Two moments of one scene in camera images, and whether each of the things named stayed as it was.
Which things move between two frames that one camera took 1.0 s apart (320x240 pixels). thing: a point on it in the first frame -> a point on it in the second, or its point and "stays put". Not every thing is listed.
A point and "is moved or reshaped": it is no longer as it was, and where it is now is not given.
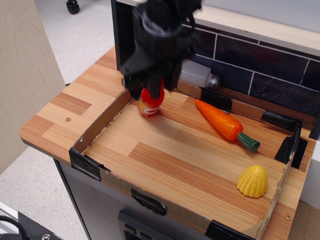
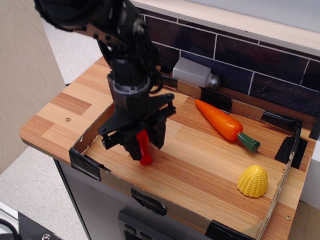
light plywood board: [29, 72] stays put
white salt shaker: [198, 74] stays put
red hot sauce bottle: [149, 106] is moved or reshaped
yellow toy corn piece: [253, 181] stays put
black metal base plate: [34, 231] stays put
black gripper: [158, 50] -> [135, 112]
